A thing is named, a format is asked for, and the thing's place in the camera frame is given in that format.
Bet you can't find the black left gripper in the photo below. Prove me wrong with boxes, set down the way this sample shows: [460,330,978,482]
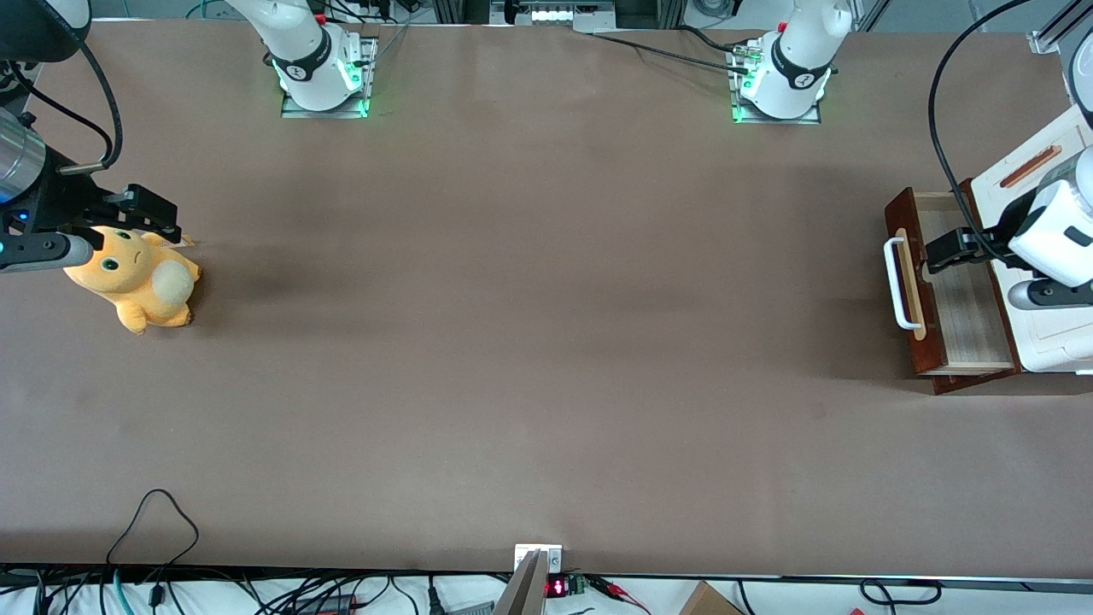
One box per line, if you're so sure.
[926,190,1040,274]

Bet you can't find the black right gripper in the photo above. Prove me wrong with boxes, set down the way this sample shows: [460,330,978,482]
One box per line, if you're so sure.
[17,162,183,245]

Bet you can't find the light wooden handle backplate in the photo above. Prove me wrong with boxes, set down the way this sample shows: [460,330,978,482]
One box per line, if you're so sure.
[894,226,928,341]

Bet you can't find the dark wooden drawer with handle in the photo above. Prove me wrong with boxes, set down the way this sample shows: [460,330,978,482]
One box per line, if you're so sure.
[884,186,1017,378]

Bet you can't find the white drawer handle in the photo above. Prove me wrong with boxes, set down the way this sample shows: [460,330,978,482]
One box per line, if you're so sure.
[883,237,925,331]

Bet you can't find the dark wooden drawer cabinet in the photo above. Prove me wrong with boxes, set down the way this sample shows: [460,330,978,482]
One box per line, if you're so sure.
[935,178,1027,396]

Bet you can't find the orange plush toy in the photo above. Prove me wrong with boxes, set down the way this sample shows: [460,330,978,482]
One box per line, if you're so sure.
[62,225,202,336]

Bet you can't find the white plastic box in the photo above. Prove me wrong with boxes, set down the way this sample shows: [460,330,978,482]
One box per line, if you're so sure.
[972,102,1093,375]

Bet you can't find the aluminium extrusion profile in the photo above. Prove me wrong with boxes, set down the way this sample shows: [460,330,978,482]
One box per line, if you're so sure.
[1027,0,1093,56]

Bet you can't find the brown cardboard box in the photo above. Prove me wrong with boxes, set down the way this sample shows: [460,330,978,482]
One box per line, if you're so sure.
[679,581,745,615]

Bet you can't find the white power strip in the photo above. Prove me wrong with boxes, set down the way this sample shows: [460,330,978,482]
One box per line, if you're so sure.
[491,0,616,33]

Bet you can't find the red black clip leads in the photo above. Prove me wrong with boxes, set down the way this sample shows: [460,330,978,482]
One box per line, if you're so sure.
[587,576,652,615]

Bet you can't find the grey metal bar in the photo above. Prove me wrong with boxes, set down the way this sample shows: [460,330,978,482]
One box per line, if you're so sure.
[494,551,547,615]

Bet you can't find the cylindrical black wrist camera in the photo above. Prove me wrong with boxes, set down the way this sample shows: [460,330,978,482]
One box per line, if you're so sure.
[1008,278,1093,310]
[0,233,95,274]

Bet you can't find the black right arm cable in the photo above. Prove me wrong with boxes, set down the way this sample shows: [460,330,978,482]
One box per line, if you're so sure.
[4,38,125,176]

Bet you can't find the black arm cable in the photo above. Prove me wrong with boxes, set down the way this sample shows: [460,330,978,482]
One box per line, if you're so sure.
[4,38,125,176]
[929,0,1034,266]

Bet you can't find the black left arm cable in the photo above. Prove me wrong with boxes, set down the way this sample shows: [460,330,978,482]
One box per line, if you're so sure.
[929,0,1034,266]

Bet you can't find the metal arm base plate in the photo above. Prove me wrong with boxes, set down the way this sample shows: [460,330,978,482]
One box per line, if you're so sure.
[728,43,823,126]
[280,36,378,120]

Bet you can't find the thin black looped cable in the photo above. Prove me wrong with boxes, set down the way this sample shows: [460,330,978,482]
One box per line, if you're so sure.
[106,489,200,599]

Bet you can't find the black coiled cable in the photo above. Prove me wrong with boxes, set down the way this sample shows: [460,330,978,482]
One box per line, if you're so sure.
[858,579,943,606]

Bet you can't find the long black table cable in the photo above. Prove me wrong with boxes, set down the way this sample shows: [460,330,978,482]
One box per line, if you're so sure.
[589,26,752,76]

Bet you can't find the white metal bracket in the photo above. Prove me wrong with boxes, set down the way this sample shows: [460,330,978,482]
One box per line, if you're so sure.
[514,544,564,575]

